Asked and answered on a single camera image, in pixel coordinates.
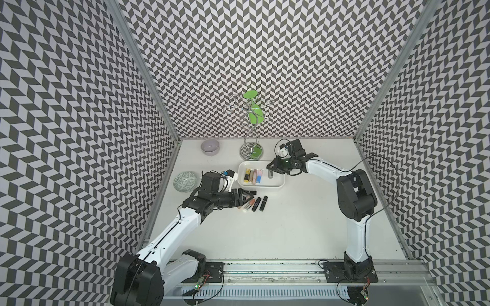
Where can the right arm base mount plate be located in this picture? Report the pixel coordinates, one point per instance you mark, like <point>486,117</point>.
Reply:
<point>363,272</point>

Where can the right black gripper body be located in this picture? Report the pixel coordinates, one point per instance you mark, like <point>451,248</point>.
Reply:
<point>284,165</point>

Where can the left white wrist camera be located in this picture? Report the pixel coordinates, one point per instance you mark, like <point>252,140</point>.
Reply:
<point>229,177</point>

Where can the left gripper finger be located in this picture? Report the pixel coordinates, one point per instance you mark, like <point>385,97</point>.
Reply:
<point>247,195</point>
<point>249,203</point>

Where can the white plastic storage box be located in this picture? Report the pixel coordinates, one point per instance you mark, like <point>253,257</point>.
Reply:
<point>278,181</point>

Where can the green patterned glass plate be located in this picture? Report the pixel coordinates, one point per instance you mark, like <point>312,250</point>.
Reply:
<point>185,182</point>

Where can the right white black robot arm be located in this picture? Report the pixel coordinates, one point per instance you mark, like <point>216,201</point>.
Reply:
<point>356,200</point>

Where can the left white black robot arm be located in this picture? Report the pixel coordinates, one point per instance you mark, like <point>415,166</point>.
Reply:
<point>145,277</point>

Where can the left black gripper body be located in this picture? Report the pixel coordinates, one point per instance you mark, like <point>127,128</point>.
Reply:
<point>231,198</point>

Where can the aluminium front rail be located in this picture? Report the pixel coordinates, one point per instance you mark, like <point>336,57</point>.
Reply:
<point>309,272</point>

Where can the black lipstick with silver band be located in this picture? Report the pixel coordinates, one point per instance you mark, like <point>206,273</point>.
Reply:
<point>256,204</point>

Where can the pink and blue lipstick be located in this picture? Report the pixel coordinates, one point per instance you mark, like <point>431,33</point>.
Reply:
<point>259,176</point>

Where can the clear pink lip gloss tube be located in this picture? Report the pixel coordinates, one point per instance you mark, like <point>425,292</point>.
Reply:
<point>254,176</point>

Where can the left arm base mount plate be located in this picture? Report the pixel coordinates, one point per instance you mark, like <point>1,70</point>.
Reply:
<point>212,272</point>

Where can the black lipstick with gold band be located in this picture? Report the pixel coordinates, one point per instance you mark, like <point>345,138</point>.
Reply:
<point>263,204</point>

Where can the pink and silver lipstick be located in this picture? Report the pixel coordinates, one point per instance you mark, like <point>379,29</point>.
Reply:
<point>245,210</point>

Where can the small lilac bowl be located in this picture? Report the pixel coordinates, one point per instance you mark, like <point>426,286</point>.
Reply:
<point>210,147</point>

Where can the chrome stand with green leaves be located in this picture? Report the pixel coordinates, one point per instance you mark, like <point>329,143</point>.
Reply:
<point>252,113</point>

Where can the gold and black square lipstick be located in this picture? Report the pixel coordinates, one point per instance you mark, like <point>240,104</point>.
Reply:
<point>247,175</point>

